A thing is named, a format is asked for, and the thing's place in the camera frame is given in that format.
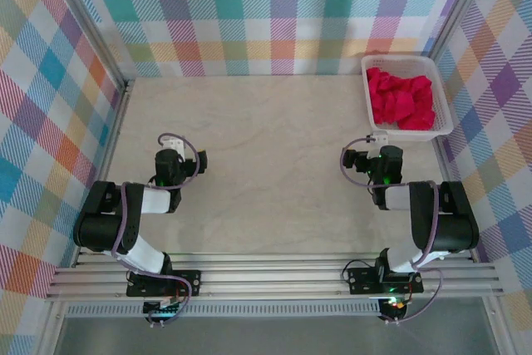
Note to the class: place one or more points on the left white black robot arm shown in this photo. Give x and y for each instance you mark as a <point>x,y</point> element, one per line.
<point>156,201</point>

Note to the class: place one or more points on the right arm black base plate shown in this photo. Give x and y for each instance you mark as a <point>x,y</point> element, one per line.
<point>359,280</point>

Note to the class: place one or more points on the white plastic basket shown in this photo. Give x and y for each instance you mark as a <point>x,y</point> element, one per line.
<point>415,135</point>

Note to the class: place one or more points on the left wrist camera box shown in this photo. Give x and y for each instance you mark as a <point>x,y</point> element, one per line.
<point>174,145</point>

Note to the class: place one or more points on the red t-shirt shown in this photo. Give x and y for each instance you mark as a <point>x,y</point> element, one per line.
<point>399,101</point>

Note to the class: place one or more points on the aluminium frame leg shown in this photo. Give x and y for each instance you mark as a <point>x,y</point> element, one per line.
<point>500,330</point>
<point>52,330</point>

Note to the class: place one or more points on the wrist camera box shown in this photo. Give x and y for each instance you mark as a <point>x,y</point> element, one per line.
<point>174,145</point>
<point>378,138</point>

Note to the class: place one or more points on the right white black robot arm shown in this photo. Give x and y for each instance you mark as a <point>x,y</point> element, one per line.
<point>397,199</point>

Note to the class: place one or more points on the aluminium side rail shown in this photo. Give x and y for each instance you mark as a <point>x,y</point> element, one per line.
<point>444,159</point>
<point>111,143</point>

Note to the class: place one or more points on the aluminium mounting rail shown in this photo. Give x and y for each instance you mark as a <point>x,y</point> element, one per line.
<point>270,278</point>

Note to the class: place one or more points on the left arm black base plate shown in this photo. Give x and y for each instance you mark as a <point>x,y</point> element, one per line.
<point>189,280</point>

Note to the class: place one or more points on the aluminium upright post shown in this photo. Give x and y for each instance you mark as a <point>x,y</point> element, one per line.
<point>99,31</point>
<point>458,6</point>

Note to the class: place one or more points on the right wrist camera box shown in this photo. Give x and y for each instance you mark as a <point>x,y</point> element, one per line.
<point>378,138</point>

